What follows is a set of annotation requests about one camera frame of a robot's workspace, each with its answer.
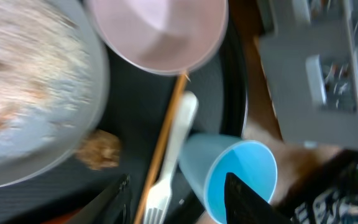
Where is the pink bowl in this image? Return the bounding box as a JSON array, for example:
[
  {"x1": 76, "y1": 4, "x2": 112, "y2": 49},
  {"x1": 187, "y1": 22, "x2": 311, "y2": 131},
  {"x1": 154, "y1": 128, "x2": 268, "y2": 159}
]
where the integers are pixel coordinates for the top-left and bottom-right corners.
[{"x1": 84, "y1": 0, "x2": 229, "y2": 76}]

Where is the round black tray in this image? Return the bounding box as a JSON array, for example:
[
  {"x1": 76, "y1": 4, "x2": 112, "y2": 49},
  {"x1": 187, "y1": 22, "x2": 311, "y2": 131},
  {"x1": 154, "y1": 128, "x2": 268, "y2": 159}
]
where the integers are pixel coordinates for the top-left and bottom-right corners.
[{"x1": 0, "y1": 7, "x2": 247, "y2": 223}]

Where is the brown food chunk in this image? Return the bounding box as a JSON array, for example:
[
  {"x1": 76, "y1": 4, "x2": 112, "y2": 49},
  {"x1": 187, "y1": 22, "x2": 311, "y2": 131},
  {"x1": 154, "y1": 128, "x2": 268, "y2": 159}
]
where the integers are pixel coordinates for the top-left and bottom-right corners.
[{"x1": 75, "y1": 129, "x2": 122, "y2": 170}]

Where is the grey plate with rice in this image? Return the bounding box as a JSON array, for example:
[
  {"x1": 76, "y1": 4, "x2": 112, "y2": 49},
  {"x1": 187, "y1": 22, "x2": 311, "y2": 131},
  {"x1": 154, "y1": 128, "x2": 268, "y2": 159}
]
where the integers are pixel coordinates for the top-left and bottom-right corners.
[{"x1": 0, "y1": 0, "x2": 110, "y2": 187}]

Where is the wooden chopstick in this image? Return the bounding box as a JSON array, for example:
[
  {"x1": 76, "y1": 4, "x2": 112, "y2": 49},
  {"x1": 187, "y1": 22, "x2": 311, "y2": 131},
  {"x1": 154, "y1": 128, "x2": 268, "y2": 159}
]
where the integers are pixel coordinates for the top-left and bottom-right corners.
[{"x1": 134, "y1": 70, "x2": 188, "y2": 224}]

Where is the grey dishwasher rack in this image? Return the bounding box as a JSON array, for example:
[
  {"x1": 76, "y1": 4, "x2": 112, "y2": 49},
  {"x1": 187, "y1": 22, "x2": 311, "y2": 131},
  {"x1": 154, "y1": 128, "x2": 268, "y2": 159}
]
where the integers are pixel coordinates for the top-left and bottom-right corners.
[{"x1": 259, "y1": 0, "x2": 358, "y2": 149}]

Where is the orange carrot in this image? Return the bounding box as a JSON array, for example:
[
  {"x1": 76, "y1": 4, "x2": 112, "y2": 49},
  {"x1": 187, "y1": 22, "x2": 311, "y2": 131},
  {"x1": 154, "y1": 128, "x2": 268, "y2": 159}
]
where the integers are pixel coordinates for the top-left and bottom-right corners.
[{"x1": 42, "y1": 209, "x2": 80, "y2": 224}]

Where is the white plastic fork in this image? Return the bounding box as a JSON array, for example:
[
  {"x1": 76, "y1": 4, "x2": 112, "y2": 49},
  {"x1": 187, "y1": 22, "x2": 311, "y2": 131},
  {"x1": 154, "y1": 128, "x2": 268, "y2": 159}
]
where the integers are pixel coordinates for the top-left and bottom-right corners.
[{"x1": 143, "y1": 91, "x2": 198, "y2": 224}]

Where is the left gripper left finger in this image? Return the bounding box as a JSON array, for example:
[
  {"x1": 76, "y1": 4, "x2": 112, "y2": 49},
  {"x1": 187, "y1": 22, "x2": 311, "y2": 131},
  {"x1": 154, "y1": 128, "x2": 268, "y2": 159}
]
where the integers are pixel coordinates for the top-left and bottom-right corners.
[{"x1": 66, "y1": 175, "x2": 132, "y2": 224}]

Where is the blue cup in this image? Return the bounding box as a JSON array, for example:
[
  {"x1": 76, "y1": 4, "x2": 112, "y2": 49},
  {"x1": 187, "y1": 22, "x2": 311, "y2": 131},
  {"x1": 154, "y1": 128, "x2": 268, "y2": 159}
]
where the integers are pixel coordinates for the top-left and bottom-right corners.
[{"x1": 178, "y1": 133, "x2": 278, "y2": 224}]

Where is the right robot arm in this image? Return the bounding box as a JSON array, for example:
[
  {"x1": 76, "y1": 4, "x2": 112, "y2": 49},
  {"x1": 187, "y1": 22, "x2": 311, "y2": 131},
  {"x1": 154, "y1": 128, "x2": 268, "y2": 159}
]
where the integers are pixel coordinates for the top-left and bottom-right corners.
[{"x1": 273, "y1": 151, "x2": 358, "y2": 224}]

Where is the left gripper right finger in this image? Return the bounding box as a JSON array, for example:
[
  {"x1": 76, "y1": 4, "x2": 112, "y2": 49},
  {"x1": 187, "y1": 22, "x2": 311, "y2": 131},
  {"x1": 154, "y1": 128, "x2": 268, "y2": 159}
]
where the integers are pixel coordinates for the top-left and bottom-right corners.
[{"x1": 224, "y1": 172, "x2": 291, "y2": 224}]

